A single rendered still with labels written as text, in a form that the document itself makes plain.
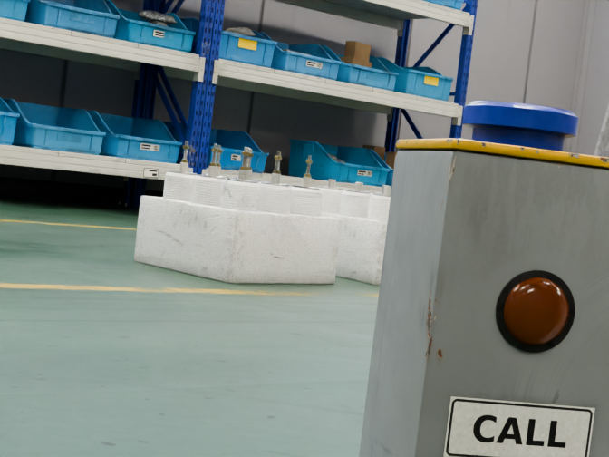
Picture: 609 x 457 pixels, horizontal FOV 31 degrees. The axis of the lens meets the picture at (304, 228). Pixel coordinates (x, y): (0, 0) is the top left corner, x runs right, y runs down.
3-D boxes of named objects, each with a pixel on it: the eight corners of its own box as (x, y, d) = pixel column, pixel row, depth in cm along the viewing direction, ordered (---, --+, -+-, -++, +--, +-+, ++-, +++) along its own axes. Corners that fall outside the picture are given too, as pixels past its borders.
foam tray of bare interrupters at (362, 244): (465, 287, 338) (472, 228, 337) (376, 285, 312) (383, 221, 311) (374, 268, 367) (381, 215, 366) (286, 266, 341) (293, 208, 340)
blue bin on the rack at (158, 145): (63, 150, 551) (68, 108, 550) (130, 158, 576) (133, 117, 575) (114, 157, 513) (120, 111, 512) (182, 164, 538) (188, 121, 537)
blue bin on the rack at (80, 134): (-18, 141, 523) (-14, 97, 522) (55, 150, 547) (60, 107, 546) (30, 148, 485) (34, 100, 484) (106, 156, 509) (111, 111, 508)
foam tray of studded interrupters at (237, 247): (334, 284, 300) (343, 218, 299) (228, 283, 272) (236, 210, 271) (238, 264, 327) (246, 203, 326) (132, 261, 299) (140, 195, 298)
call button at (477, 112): (591, 171, 38) (599, 111, 37) (479, 158, 37) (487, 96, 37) (545, 169, 41) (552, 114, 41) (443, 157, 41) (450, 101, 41)
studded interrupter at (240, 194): (258, 254, 285) (270, 150, 284) (243, 255, 276) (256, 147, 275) (225, 248, 289) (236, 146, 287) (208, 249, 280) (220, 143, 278)
